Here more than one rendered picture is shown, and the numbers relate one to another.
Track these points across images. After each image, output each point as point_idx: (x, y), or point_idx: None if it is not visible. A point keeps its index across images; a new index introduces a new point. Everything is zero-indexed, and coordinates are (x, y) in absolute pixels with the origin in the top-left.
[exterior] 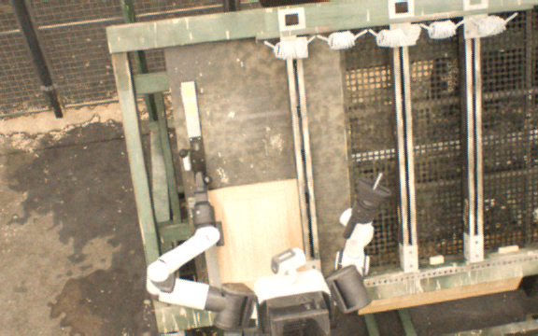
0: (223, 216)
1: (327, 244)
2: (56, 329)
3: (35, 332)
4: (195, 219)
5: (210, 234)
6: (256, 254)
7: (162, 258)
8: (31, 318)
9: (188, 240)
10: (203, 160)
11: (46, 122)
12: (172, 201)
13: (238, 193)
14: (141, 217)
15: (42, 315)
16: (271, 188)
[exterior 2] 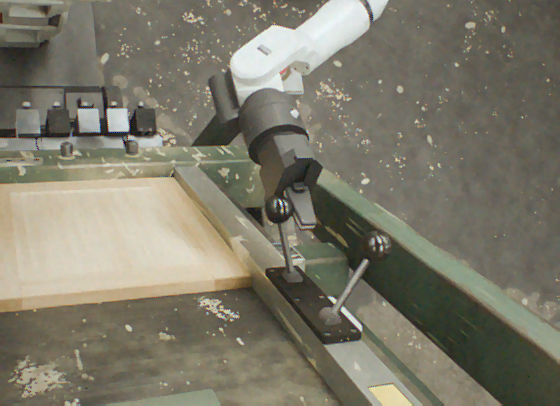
0: (198, 247)
1: None
2: (413, 368)
3: (443, 362)
4: (296, 106)
5: (255, 58)
6: (102, 211)
7: (364, 10)
8: (454, 389)
9: (309, 49)
10: (295, 300)
11: None
12: (334, 296)
13: (164, 274)
14: (405, 226)
15: (440, 395)
16: (62, 285)
